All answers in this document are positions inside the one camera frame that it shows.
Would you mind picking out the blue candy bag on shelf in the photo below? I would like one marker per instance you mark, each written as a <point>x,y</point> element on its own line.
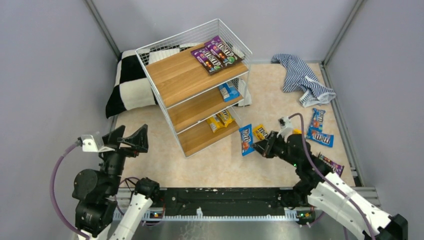
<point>228,91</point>

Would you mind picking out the yellow candy bag front up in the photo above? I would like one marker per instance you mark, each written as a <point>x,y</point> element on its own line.
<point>260,132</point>

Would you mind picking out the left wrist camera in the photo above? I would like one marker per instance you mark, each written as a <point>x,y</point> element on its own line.
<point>93,143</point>

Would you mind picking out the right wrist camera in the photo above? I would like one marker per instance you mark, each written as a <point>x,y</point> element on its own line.
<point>286,126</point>

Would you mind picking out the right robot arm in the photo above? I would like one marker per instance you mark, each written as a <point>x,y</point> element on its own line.
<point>320,187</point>

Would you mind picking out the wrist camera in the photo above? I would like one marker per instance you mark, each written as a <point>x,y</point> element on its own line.
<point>93,143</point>
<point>286,126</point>

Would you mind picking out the black white checkered pillow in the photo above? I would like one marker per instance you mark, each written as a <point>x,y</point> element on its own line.
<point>132,88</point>

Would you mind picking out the purple candy bag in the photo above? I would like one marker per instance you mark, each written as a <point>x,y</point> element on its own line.
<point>336,168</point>
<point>223,52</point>
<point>209,61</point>

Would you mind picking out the blue candy bag floor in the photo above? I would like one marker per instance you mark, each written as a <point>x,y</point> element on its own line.
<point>246,135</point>

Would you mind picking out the purple candy bag front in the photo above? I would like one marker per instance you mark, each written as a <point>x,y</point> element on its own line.
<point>209,61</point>

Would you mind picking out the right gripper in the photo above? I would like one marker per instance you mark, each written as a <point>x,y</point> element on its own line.
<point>272,145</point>

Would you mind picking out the blue candy bag upright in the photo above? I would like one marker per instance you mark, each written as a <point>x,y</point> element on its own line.
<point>316,123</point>

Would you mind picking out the blue candy bag flat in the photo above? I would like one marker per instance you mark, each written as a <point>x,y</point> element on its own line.
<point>321,138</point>

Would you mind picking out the yellow candy bag up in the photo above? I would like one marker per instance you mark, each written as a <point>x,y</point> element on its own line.
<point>260,132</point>
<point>296,131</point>

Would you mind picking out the yellow candy bag back up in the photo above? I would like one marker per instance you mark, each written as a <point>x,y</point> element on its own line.
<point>296,131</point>

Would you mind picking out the blue striped cloth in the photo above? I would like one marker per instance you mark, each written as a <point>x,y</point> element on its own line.
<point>300,77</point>

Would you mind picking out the white wire shelf rack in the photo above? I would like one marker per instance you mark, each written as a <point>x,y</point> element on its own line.
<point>187,95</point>

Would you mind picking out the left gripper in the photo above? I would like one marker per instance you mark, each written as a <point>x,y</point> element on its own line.
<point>120,151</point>

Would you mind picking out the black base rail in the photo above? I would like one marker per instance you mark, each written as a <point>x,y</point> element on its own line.
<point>230,204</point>

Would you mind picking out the yellow candy bag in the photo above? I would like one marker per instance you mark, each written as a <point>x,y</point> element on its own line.
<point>214,123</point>
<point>225,117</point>

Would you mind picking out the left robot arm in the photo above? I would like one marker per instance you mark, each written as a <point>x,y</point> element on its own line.
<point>94,188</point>

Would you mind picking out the yellow candy bag right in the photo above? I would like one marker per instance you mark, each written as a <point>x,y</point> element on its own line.
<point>225,117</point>

